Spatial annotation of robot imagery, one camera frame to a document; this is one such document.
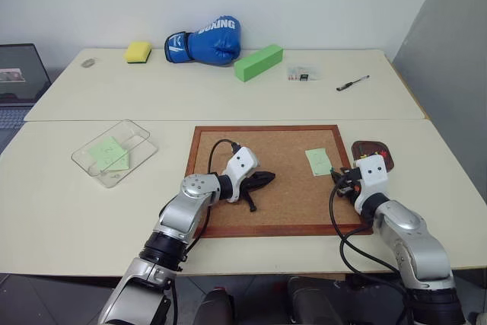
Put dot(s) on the yellow green sponge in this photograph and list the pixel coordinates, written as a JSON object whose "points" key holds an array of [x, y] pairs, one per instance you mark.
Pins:
{"points": [[137, 51]]}

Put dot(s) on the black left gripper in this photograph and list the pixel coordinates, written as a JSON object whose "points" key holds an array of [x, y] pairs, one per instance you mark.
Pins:
{"points": [[249, 183]]}

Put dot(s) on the wood-framed cork board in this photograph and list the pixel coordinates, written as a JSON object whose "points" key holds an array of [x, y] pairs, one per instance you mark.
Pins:
{"points": [[281, 203]]}

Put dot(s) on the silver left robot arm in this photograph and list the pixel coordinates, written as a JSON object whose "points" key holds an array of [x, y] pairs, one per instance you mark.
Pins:
{"points": [[182, 214]]}

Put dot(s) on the green sticky note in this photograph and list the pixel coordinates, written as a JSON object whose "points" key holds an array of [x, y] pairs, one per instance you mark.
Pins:
{"points": [[317, 161], [108, 151]]}

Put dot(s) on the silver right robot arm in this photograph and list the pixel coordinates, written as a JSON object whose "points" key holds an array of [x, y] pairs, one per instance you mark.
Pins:
{"points": [[411, 233]]}

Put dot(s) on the clear plastic box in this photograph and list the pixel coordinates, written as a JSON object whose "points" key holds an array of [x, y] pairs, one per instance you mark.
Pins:
{"points": [[137, 134]]}

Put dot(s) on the black pen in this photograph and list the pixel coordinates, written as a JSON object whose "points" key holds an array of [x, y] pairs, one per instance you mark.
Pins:
{"points": [[352, 83]]}

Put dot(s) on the grey laptop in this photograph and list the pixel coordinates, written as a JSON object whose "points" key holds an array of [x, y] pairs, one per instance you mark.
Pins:
{"points": [[19, 74]]}

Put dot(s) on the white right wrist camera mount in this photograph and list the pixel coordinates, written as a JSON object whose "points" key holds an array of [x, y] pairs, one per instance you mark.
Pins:
{"points": [[374, 173]]}

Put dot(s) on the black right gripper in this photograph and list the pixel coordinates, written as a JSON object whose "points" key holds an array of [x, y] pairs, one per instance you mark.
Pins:
{"points": [[351, 182]]}

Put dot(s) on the green foam block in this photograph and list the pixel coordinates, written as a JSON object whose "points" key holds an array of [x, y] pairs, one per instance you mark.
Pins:
{"points": [[258, 62]]}

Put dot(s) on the blue boxing glove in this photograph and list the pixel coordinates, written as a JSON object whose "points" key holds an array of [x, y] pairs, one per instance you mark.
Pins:
{"points": [[213, 41]]}

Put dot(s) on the yellow pushpin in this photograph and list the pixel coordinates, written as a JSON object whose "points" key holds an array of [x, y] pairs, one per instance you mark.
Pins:
{"points": [[364, 156]]}

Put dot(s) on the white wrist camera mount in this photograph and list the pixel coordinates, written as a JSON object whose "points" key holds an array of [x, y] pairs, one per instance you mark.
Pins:
{"points": [[374, 173], [241, 161]]}

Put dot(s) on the red pushpin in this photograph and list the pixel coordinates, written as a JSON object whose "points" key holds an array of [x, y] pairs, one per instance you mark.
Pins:
{"points": [[384, 154]]}

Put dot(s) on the dark rounded shape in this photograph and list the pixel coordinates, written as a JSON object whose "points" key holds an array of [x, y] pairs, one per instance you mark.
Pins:
{"points": [[316, 300], [217, 308]]}

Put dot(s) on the brown tray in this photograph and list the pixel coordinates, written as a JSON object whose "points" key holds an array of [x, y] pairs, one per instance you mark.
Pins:
{"points": [[361, 147]]}

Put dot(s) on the grey partition panel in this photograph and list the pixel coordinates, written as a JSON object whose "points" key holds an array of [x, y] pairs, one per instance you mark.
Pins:
{"points": [[449, 55]]}

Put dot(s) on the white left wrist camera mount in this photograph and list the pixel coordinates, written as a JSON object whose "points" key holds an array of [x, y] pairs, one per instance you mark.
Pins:
{"points": [[241, 161]]}

